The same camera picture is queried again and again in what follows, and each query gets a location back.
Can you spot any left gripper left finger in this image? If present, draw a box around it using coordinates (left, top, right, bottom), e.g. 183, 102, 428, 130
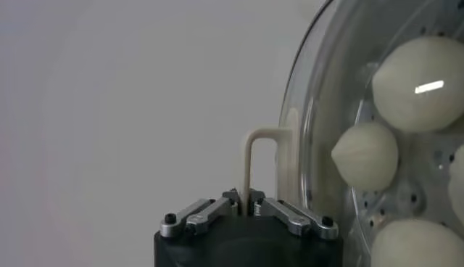
159, 187, 242, 239

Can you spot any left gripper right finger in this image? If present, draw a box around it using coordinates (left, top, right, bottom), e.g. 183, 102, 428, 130
249, 188, 340, 241

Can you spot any glass lid with cream handle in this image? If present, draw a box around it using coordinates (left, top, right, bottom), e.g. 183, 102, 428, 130
241, 0, 464, 267

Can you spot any white steamed baozi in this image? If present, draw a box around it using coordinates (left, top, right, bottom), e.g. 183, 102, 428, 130
447, 144, 464, 226
330, 121, 399, 192
369, 217, 464, 267
371, 35, 464, 134

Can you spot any steel perforated steamer basket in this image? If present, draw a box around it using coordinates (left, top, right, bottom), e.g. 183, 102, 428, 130
300, 0, 464, 267

